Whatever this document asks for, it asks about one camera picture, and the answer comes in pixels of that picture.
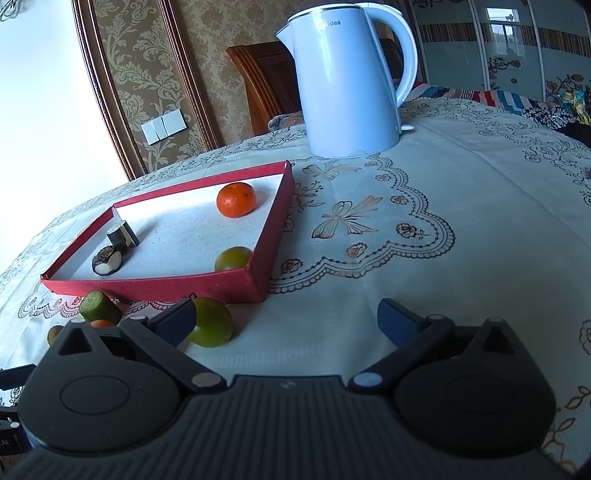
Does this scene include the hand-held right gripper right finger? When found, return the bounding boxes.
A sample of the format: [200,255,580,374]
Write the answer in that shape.
[349,299,525,394]

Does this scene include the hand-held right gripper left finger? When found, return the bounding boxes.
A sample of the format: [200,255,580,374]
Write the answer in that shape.
[46,299,227,394]

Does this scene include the green tomato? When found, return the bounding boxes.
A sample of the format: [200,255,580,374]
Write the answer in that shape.
[214,246,254,273]
[187,297,234,348]

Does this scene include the green cucumber piece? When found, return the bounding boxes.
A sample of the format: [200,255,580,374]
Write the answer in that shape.
[78,290,122,324]

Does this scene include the red shallow box tray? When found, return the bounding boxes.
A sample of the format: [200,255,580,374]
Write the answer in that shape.
[40,160,296,304]

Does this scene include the partly peeled sugarcane piece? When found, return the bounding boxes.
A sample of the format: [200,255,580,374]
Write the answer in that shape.
[91,246,123,276]

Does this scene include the dark sugarcane piece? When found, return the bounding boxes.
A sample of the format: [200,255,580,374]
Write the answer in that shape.
[106,220,140,254]

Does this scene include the floral lace-print tablecloth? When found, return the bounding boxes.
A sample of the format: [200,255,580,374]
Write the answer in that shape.
[0,97,591,474]

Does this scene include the floral pillow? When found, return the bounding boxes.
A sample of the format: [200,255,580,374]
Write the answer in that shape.
[269,111,306,134]

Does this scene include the light blue electric kettle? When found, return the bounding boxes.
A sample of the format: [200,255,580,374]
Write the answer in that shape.
[276,4,419,159]

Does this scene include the striped colourful blanket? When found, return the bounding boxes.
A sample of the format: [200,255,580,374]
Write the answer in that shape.
[406,82,591,130]

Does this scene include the wooden chair back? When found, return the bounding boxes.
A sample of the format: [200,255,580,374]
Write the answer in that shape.
[225,41,303,137]

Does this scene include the dark patterned cloth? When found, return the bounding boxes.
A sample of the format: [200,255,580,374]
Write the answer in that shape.
[533,104,591,148]

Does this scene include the floral sliding-door wardrobe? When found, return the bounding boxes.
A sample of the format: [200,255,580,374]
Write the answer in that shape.
[409,0,591,104]

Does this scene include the white wall light switch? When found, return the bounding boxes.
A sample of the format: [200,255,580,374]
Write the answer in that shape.
[141,109,188,146]

